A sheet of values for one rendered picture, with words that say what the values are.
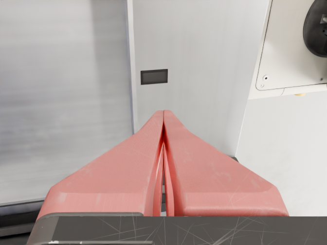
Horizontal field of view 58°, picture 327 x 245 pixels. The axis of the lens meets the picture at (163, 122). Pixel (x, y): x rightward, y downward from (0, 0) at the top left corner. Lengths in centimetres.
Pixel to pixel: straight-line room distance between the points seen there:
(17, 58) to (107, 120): 11
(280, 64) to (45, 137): 94
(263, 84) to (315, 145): 92
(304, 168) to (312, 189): 26
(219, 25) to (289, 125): 150
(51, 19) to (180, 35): 12
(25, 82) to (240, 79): 23
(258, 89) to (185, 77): 86
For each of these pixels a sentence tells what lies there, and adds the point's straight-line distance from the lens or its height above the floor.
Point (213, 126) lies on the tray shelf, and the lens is 38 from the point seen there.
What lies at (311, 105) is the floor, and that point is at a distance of 178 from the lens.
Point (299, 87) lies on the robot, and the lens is 126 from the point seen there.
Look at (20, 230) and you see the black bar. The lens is 45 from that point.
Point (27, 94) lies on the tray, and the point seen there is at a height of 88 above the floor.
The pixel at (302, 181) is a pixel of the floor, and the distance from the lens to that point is 222.
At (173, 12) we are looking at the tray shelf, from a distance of 30.
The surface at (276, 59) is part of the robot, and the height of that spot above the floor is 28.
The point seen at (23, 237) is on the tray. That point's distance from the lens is 46.
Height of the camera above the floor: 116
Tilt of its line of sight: 53 degrees down
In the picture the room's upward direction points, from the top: 162 degrees clockwise
